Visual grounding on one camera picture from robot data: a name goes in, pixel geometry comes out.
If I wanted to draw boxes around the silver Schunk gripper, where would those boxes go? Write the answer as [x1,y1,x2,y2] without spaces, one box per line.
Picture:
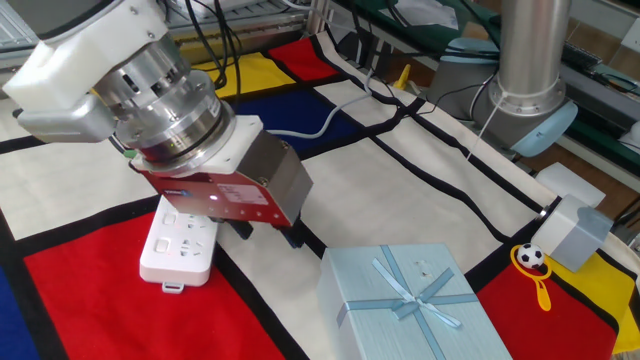
[132,129,315,250]

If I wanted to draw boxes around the white four-socket power strip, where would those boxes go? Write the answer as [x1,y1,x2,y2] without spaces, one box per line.
[138,194,221,295]

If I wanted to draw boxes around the colour block checked tablecloth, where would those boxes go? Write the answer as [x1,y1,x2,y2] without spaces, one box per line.
[0,32,640,360]

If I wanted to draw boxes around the light blue ribboned gift box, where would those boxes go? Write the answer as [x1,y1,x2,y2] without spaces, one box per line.
[316,243,514,360]

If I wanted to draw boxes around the small toy soccer ball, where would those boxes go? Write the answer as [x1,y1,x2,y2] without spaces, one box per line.
[516,242,546,270]

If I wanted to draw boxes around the white and grey button box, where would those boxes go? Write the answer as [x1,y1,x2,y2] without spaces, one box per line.
[529,193,614,274]

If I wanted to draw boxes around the white plastic block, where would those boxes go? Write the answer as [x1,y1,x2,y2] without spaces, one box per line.
[534,161,607,209]

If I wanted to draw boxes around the light grey power strip cable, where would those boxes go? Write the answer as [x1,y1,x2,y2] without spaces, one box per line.
[267,0,376,140]

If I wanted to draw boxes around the black cable with green plug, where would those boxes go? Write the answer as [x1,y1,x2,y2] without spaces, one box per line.
[107,134,139,160]

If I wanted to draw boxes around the black cable with ferrite lump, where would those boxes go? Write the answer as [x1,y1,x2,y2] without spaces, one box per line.
[184,0,244,99]

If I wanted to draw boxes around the yellow plastic ring handle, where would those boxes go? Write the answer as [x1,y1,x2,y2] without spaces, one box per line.
[509,243,554,313]

